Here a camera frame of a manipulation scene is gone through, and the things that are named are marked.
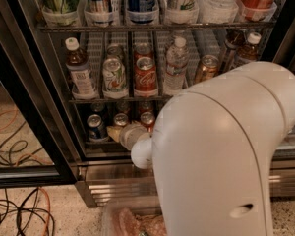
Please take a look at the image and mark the orange gold can front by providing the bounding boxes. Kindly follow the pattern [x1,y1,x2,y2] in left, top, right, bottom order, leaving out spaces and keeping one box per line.
[113,113,129,127]

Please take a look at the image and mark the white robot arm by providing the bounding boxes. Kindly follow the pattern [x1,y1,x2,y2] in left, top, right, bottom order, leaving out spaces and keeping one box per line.
[119,62,295,236]

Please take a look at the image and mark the blue pepsi can front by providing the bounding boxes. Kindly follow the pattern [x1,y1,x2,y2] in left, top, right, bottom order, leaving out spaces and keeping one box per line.
[87,114,108,141]

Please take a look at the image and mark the orange can bottom rear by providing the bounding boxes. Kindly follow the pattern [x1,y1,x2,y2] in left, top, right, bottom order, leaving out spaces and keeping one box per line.
[116,101,131,115]

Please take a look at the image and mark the blue can bottom rear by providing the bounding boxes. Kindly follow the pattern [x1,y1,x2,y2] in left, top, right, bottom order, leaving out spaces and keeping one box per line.
[90,102,109,123]

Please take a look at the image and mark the red can bottom front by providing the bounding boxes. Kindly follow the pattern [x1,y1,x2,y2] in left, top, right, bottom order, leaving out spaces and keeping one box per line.
[141,112,155,133]

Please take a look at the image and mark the red can bottom rear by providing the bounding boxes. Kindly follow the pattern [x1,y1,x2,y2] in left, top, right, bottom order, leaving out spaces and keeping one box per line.
[138,101,153,114]

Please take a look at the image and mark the white green can middle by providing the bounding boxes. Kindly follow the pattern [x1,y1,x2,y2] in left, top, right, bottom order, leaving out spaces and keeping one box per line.
[102,57,127,99]

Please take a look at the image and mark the stainless fridge base grille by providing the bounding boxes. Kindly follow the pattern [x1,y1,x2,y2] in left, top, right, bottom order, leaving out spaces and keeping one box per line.
[75,155,295,208]

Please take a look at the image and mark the red coca cola can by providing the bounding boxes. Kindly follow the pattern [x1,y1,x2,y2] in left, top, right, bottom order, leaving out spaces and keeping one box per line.
[135,57,156,97]

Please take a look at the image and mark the white can middle rear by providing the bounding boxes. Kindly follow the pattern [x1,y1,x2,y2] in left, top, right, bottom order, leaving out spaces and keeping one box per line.
[106,44,124,61]

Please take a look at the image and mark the red can middle rear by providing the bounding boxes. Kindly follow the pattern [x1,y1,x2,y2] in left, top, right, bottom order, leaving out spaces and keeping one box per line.
[134,43,153,60]

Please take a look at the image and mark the black glass fridge door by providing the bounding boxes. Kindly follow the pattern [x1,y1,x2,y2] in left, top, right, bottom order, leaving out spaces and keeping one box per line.
[0,34,76,188]

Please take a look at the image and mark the gold can middle shelf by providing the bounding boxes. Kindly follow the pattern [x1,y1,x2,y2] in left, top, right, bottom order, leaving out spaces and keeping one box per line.
[194,55,218,84]

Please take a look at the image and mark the brown tea bottle left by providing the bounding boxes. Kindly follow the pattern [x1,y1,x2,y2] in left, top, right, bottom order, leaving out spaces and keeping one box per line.
[65,37,96,99]

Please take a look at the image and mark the brown tea bottle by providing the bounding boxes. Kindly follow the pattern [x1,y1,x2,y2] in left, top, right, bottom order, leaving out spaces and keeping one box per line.
[218,29,245,74]
[234,32,262,68]
[65,37,96,99]

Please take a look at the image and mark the clear plastic bin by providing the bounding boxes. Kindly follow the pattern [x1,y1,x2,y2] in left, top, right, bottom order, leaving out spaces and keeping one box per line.
[101,196,167,236]

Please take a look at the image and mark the clear water bottle middle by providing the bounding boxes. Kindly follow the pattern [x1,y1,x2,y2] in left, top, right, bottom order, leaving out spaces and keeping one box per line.
[164,36,189,95]

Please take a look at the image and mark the brown tea bottle behind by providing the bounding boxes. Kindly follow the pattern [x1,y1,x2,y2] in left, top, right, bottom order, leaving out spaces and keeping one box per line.
[218,29,245,74]

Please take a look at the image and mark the brown tea bottle right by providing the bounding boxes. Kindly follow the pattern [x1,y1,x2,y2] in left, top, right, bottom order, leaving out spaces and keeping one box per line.
[234,32,262,68]

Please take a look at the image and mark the black and orange floor cables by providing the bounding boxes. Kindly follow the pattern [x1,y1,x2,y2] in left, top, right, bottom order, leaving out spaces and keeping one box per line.
[0,186,56,236]

